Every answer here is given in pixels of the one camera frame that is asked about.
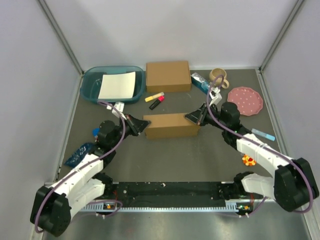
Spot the white paper sheet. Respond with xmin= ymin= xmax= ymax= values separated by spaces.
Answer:
xmin=98 ymin=71 xmax=136 ymax=101

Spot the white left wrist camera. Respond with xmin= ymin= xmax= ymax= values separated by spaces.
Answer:
xmin=106 ymin=101 xmax=126 ymax=119

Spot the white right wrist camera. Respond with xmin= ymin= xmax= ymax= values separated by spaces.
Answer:
xmin=209 ymin=87 xmax=222 ymax=107

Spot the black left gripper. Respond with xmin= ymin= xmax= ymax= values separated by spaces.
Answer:
xmin=110 ymin=113 xmax=152 ymax=148

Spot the black pink highlighter pen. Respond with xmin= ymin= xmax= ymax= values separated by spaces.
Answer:
xmin=149 ymin=96 xmax=165 ymax=110

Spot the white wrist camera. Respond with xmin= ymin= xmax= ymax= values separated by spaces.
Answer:
xmin=209 ymin=87 xmax=222 ymax=107
xmin=106 ymin=101 xmax=126 ymax=119

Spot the yellow highlighter pen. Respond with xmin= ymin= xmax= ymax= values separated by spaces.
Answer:
xmin=144 ymin=92 xmax=165 ymax=103

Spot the dark blue patterned pouch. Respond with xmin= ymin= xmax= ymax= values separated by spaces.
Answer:
xmin=64 ymin=142 xmax=94 ymax=168

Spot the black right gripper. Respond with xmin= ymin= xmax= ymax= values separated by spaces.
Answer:
xmin=185 ymin=103 xmax=228 ymax=131

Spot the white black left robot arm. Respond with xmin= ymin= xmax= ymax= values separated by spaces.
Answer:
xmin=30 ymin=114 xmax=151 ymax=237

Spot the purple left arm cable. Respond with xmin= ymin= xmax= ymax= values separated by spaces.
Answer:
xmin=33 ymin=100 xmax=126 ymax=233

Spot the pink dotted plate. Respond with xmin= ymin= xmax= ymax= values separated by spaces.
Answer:
xmin=227 ymin=86 xmax=264 ymax=117

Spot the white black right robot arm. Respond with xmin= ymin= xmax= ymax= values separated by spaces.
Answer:
xmin=184 ymin=102 xmax=320 ymax=212

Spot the grey slotted cable duct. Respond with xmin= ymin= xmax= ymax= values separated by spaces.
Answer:
xmin=80 ymin=200 xmax=253 ymax=214

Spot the light blue marker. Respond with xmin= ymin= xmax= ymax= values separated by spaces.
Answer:
xmin=251 ymin=128 xmax=276 ymax=142

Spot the blue toothbrush package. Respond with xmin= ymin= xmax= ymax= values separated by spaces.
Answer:
xmin=190 ymin=72 xmax=210 ymax=94

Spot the orange plush flower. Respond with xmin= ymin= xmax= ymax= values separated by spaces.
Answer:
xmin=242 ymin=154 xmax=257 ymax=167

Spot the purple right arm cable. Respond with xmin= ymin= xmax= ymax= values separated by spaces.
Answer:
xmin=206 ymin=74 xmax=315 ymax=218

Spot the brown cardboard box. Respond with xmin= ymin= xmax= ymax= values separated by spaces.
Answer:
xmin=146 ymin=60 xmax=192 ymax=93
xmin=143 ymin=113 xmax=201 ymax=140

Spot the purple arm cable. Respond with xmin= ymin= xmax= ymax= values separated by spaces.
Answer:
xmin=33 ymin=100 xmax=126 ymax=233
xmin=206 ymin=74 xmax=315 ymax=218

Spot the beige ceramic mug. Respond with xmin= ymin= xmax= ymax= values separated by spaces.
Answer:
xmin=209 ymin=68 xmax=230 ymax=89

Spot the closed brown cardboard box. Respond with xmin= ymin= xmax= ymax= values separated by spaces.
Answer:
xmin=146 ymin=60 xmax=192 ymax=93

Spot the teal plastic bin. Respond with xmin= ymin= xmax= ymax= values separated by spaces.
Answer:
xmin=80 ymin=66 xmax=146 ymax=104

